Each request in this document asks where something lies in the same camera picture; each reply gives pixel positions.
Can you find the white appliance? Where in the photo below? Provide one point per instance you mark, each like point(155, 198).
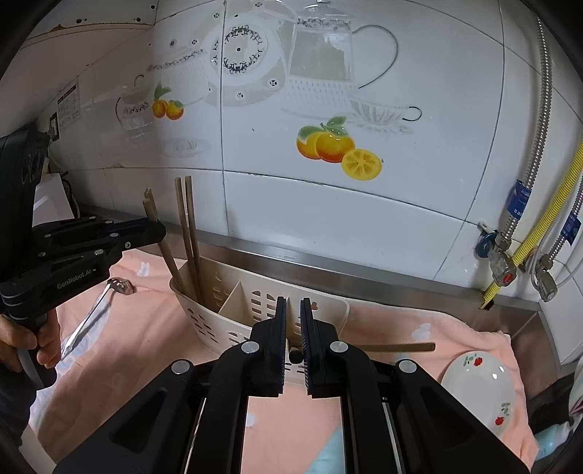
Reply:
point(50, 196)

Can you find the cream plastic utensil holder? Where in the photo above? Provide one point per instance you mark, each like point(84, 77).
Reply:
point(339, 310)

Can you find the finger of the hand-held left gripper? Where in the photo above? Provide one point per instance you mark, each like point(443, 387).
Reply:
point(82, 230)
point(141, 234)

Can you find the metal slotted spoon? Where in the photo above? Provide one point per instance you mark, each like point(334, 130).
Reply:
point(93, 316)

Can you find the wall socket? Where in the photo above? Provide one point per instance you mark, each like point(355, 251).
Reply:
point(53, 125)

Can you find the pink floral cloth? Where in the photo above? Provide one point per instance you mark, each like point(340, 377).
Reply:
point(401, 328)

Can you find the gas valve red knob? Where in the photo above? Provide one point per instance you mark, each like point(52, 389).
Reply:
point(504, 271)

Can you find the wall chart sticker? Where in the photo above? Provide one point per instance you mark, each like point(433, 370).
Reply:
point(68, 105)

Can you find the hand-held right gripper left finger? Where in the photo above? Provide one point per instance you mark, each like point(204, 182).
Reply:
point(280, 328)

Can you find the white bowl red flower print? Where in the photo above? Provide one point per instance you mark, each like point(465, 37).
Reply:
point(478, 387)

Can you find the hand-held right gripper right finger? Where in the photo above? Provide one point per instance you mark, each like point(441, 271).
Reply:
point(304, 337)

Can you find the stainless steel counter rim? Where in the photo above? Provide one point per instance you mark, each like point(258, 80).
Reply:
point(364, 278)

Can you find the wooden chopstick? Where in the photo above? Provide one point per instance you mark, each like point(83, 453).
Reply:
point(191, 214)
point(401, 348)
point(173, 269)
point(183, 214)

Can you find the metal angle valve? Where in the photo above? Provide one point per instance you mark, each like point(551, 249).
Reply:
point(546, 285)

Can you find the person's left hand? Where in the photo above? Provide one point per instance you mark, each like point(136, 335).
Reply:
point(48, 346)

